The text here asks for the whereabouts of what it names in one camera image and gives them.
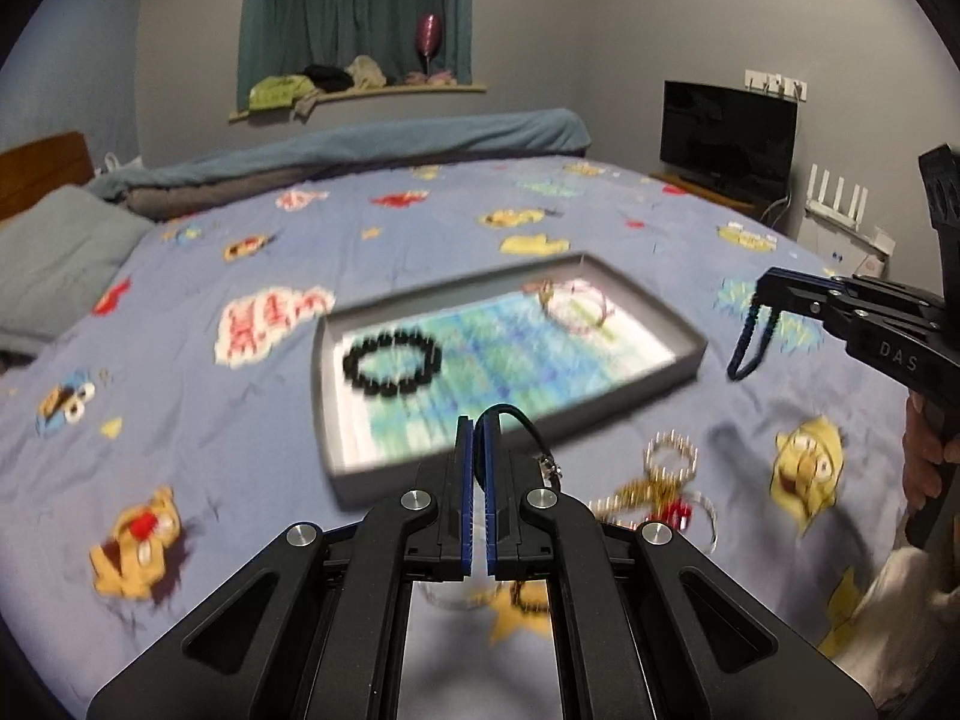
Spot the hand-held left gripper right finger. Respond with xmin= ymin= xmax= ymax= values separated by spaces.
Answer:
xmin=484 ymin=412 xmax=878 ymax=720

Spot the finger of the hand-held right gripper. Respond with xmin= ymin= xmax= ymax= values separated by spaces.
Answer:
xmin=756 ymin=268 xmax=946 ymax=321

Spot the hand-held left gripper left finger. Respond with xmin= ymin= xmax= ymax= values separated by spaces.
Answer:
xmin=86 ymin=415 xmax=476 ymax=720

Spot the black cord bracelet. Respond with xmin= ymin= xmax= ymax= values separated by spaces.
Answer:
xmin=480 ymin=405 xmax=563 ymax=481

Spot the dark blue bead bracelet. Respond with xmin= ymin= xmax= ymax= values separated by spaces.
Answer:
xmin=726 ymin=292 xmax=781 ymax=382

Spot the grey cardboard tray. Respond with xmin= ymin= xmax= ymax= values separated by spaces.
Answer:
xmin=311 ymin=251 xmax=708 ymax=509

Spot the small black bead bracelet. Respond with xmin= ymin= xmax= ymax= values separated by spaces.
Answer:
xmin=510 ymin=580 xmax=556 ymax=614

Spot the gold chain bracelet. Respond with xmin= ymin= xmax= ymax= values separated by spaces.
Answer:
xmin=591 ymin=476 xmax=676 ymax=524

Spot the pearl white bracelet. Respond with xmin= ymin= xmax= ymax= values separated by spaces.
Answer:
xmin=643 ymin=431 xmax=700 ymax=478

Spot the clear bead bracelet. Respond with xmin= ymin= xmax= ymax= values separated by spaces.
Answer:
xmin=688 ymin=491 xmax=722 ymax=550
xmin=418 ymin=580 xmax=496 ymax=614

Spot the person's right hand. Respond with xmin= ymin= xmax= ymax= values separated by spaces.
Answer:
xmin=903 ymin=399 xmax=949 ymax=515

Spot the white box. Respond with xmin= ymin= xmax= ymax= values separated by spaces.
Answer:
xmin=812 ymin=216 xmax=898 ymax=280

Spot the white router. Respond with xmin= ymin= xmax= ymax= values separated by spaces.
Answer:
xmin=803 ymin=163 xmax=872 ymax=230

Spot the wooden television stand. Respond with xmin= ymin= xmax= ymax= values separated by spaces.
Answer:
xmin=649 ymin=169 xmax=782 ymax=224

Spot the black television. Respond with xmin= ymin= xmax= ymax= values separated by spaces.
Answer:
xmin=660 ymin=79 xmax=799 ymax=197

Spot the cartoon printed bed sheet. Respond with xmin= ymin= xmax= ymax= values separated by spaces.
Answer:
xmin=0 ymin=154 xmax=942 ymax=720

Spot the blue blanket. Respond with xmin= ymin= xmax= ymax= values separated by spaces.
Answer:
xmin=86 ymin=109 xmax=591 ymax=201

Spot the window sill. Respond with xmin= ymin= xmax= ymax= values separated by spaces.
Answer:
xmin=229 ymin=81 xmax=487 ymax=123

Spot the grey blanket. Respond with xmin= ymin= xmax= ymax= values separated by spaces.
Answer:
xmin=124 ymin=171 xmax=320 ymax=224

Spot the beige cloth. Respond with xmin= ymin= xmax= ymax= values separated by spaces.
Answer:
xmin=346 ymin=55 xmax=388 ymax=89

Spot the black cloth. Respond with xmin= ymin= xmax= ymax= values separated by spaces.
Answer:
xmin=303 ymin=64 xmax=354 ymax=92

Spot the green cloth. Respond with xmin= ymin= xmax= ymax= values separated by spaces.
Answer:
xmin=249 ymin=75 xmax=316 ymax=110

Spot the pink wine glass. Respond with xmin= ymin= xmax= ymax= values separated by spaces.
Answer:
xmin=415 ymin=13 xmax=444 ymax=77

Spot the grey pillow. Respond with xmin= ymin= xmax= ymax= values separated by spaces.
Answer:
xmin=0 ymin=186 xmax=156 ymax=358

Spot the wooden headboard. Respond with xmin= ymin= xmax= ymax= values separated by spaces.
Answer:
xmin=0 ymin=131 xmax=95 ymax=223

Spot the large black bead bracelet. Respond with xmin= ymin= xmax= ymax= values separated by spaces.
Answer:
xmin=343 ymin=328 xmax=442 ymax=398

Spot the pink cord bracelet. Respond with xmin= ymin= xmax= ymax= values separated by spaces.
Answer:
xmin=536 ymin=277 xmax=614 ymax=335

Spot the wall hook rack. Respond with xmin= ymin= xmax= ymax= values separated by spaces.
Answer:
xmin=744 ymin=68 xmax=813 ymax=101

